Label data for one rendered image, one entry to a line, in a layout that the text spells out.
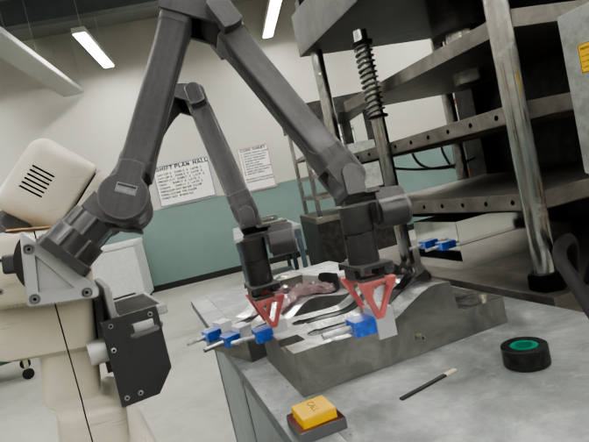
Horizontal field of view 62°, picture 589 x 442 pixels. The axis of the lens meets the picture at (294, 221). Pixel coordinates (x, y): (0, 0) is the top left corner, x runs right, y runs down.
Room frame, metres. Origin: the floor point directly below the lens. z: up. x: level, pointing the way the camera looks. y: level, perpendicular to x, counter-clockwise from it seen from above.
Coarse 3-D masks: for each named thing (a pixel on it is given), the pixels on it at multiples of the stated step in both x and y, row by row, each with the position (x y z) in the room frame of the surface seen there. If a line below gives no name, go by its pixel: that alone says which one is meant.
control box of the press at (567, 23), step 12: (576, 12) 1.20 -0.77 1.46; (588, 12) 1.17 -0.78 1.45; (564, 24) 1.23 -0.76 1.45; (576, 24) 1.21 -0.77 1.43; (588, 24) 1.18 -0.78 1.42; (564, 36) 1.24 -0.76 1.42; (576, 36) 1.21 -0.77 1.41; (588, 36) 1.18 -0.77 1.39; (564, 48) 1.25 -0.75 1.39; (576, 48) 1.22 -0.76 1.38; (588, 48) 1.18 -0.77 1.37; (564, 60) 1.25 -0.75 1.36; (576, 60) 1.22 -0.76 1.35; (588, 60) 1.19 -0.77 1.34; (576, 72) 1.23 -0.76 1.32; (588, 72) 1.20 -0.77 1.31; (576, 84) 1.23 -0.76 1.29; (588, 84) 1.20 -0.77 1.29; (576, 96) 1.24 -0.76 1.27; (588, 96) 1.21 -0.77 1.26; (576, 108) 1.24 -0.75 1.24; (588, 108) 1.21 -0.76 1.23; (576, 120) 1.25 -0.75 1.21; (588, 120) 1.22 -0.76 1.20; (588, 132) 1.22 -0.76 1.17; (588, 144) 1.23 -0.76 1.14; (588, 156) 1.23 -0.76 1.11; (588, 168) 1.24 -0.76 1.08
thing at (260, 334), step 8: (272, 320) 1.10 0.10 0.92; (280, 320) 1.10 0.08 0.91; (256, 328) 1.11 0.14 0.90; (264, 328) 1.10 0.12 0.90; (272, 328) 1.09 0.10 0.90; (280, 328) 1.10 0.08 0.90; (248, 336) 1.09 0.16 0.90; (256, 336) 1.08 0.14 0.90; (264, 336) 1.09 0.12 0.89; (232, 344) 1.08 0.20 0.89
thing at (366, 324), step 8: (368, 304) 0.90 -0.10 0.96; (376, 304) 0.89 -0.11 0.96; (368, 312) 0.87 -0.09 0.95; (392, 312) 0.86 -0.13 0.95; (352, 320) 0.86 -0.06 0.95; (360, 320) 0.85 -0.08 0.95; (368, 320) 0.85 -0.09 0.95; (376, 320) 0.85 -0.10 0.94; (384, 320) 0.85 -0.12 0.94; (392, 320) 0.86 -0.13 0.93; (344, 328) 0.85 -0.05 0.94; (352, 328) 0.85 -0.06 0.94; (360, 328) 0.84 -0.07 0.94; (368, 328) 0.85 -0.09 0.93; (376, 328) 0.85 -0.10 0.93; (384, 328) 0.85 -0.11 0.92; (392, 328) 0.86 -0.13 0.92; (328, 336) 0.84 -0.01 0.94; (336, 336) 0.85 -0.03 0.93; (360, 336) 0.84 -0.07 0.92; (376, 336) 0.86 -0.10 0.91; (384, 336) 0.85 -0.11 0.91
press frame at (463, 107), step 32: (512, 0) 2.22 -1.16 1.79; (544, 0) 2.07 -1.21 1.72; (576, 0) 1.94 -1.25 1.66; (544, 64) 2.19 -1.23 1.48; (480, 96) 2.59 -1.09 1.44; (544, 96) 2.22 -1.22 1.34; (544, 128) 2.25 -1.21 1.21; (576, 128) 2.10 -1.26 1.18; (480, 160) 2.61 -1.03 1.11; (512, 160) 2.48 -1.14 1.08; (544, 160) 2.29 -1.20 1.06; (576, 160) 2.13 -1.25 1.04
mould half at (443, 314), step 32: (416, 288) 1.05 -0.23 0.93; (448, 288) 1.04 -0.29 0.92; (288, 320) 1.17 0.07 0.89; (320, 320) 1.12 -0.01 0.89; (416, 320) 1.01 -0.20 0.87; (448, 320) 1.03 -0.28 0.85; (480, 320) 1.06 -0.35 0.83; (288, 352) 0.96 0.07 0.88; (320, 352) 0.94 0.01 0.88; (352, 352) 0.96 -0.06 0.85; (384, 352) 0.99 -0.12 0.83; (416, 352) 1.01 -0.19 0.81; (320, 384) 0.94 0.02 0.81
